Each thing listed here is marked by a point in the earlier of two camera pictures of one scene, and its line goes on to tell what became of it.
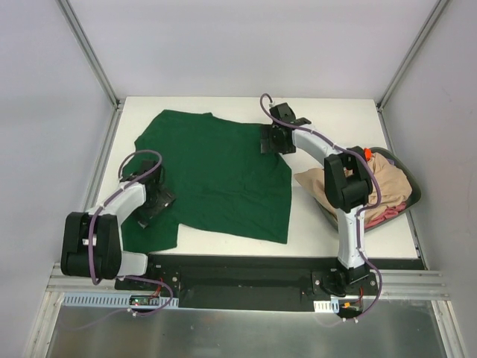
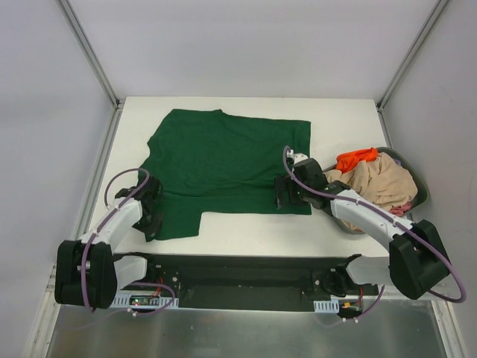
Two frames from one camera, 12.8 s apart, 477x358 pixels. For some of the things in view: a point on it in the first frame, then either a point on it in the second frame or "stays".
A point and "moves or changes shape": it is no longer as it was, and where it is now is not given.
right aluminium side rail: x=409 y=213 stays
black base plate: x=245 y=281 stays
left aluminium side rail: x=93 y=192 stays
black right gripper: x=268 y=139 to x=282 y=194
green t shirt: x=222 y=182 moves or changes shape
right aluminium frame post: x=424 y=31 stays
